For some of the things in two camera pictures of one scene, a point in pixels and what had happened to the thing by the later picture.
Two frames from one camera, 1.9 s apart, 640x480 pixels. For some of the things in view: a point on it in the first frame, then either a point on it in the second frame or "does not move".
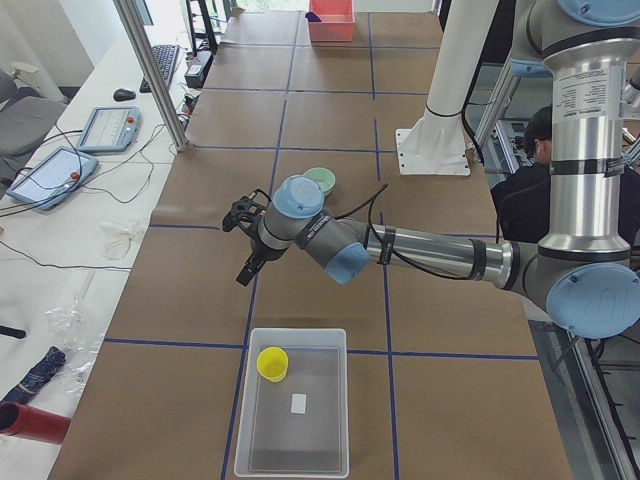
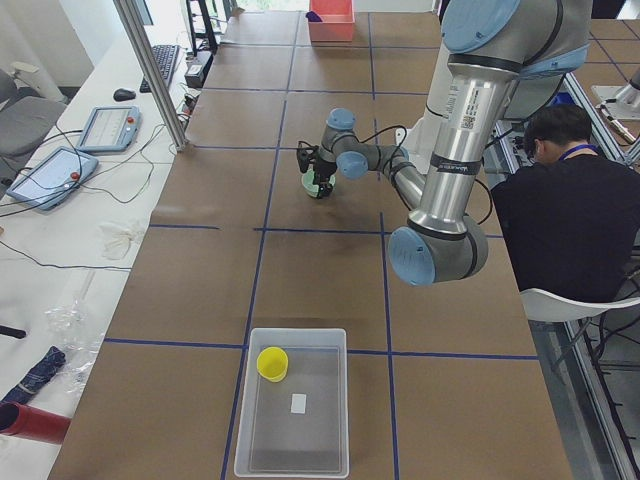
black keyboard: x=165 y=57 does not move
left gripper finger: x=249 y=270 to x=325 y=189
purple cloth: x=311 y=17 does not move
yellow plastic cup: x=272 y=364 does not move
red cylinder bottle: x=26 y=422 does not move
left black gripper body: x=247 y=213 to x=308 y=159
